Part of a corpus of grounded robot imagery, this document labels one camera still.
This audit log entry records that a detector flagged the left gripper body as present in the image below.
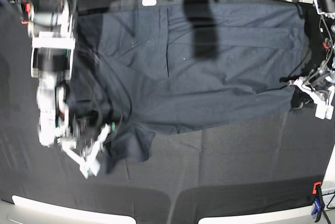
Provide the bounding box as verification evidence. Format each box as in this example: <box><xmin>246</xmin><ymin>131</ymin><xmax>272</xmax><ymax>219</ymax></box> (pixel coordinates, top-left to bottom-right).
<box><xmin>299</xmin><ymin>67</ymin><xmax>334</xmax><ymax>98</ymax></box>

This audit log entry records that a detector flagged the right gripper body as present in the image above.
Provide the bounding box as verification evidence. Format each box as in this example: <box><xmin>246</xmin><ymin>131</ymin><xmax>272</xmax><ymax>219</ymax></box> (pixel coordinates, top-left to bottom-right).
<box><xmin>56</xmin><ymin>114</ymin><xmax>118</xmax><ymax>155</ymax></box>

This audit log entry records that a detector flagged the dark grey t-shirt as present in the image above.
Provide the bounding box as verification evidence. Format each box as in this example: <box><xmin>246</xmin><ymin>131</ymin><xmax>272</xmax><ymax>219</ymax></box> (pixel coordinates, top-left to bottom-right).
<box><xmin>69</xmin><ymin>0</ymin><xmax>310</xmax><ymax>173</ymax></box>

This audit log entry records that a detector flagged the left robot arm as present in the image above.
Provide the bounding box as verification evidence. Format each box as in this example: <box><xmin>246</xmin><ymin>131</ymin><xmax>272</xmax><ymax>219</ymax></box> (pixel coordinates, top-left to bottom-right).
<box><xmin>281</xmin><ymin>0</ymin><xmax>334</xmax><ymax>120</ymax></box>

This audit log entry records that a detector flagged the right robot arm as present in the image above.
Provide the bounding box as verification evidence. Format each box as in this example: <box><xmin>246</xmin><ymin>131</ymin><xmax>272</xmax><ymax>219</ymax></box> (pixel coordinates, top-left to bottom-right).
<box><xmin>20</xmin><ymin>0</ymin><xmax>116</xmax><ymax>177</ymax></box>

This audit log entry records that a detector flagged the black table cloth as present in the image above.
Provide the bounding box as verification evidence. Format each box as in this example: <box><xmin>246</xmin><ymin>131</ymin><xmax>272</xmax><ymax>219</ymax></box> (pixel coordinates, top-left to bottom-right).
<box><xmin>1</xmin><ymin>0</ymin><xmax>334</xmax><ymax>223</ymax></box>

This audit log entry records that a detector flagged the red blue clamp near right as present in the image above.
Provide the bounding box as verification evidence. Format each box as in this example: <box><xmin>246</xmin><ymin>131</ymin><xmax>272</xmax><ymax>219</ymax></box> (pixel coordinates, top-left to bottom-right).
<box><xmin>311</xmin><ymin>181</ymin><xmax>331</xmax><ymax>224</ymax></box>

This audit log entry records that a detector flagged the red clamp far left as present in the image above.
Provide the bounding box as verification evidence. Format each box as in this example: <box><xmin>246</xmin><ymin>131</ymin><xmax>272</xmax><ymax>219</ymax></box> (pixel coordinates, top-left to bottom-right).
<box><xmin>20</xmin><ymin>0</ymin><xmax>31</xmax><ymax>25</ymax></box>

